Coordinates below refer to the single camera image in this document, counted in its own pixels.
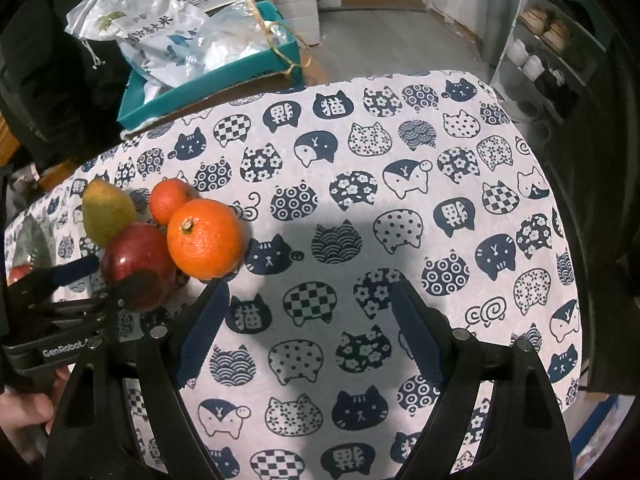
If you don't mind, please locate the orange tangerine with stem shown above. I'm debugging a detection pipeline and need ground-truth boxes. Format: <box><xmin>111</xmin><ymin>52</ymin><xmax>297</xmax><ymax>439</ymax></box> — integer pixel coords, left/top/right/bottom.
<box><xmin>166</xmin><ymin>198</ymin><xmax>245</xmax><ymax>281</ymax></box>

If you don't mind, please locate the yellow pear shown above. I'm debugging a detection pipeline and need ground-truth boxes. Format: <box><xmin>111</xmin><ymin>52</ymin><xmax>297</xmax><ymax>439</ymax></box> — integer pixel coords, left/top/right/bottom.
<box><xmin>81</xmin><ymin>179</ymin><xmax>137</xmax><ymax>248</ymax></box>

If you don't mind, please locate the orange tangerine back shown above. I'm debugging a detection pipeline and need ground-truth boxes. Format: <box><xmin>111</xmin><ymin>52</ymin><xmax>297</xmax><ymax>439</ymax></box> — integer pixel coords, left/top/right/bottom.
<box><xmin>149</xmin><ymin>178</ymin><xmax>198</xmax><ymax>226</ymax></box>

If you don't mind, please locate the large red apple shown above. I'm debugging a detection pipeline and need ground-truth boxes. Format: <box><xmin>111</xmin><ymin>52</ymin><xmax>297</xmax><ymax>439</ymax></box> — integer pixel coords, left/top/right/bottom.
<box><xmin>6</xmin><ymin>263</ymin><xmax>32</xmax><ymax>286</ymax></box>

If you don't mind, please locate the person's left hand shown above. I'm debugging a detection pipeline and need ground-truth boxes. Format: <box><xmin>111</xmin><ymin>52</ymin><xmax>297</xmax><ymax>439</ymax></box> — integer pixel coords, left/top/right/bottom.
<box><xmin>1</xmin><ymin>366</ymin><xmax>70</xmax><ymax>463</ymax></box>

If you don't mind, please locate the green glass bowl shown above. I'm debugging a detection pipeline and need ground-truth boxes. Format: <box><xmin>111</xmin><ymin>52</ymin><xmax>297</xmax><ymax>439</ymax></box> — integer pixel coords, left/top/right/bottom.
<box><xmin>10</xmin><ymin>214</ymin><xmax>54</xmax><ymax>270</ymax></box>

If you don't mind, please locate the black hanging coat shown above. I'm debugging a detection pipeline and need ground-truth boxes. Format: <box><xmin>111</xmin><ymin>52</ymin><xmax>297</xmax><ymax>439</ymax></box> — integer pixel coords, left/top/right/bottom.
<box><xmin>1</xmin><ymin>0</ymin><xmax>130</xmax><ymax>168</ymax></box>

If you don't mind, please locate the cat pattern tablecloth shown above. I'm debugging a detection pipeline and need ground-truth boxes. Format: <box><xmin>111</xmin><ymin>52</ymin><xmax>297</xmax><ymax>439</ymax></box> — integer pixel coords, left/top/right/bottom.
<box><xmin>27</xmin><ymin>70</ymin><xmax>582</xmax><ymax>479</ymax></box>

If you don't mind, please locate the white printed rice bag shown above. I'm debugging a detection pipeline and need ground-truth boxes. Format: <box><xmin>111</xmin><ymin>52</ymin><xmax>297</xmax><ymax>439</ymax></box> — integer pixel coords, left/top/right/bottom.
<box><xmin>66</xmin><ymin>0</ymin><xmax>207</xmax><ymax>88</ymax></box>

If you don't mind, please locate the clear plastic bag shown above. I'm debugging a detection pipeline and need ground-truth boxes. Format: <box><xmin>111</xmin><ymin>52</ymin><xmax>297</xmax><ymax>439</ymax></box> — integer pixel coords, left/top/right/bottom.
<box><xmin>190</xmin><ymin>0</ymin><xmax>295</xmax><ymax>73</ymax></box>

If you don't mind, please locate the shoe rack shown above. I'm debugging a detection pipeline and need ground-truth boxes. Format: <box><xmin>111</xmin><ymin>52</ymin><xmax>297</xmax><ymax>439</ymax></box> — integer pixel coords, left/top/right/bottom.
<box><xmin>489</xmin><ymin>0</ymin><xmax>622</xmax><ymax>126</ymax></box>

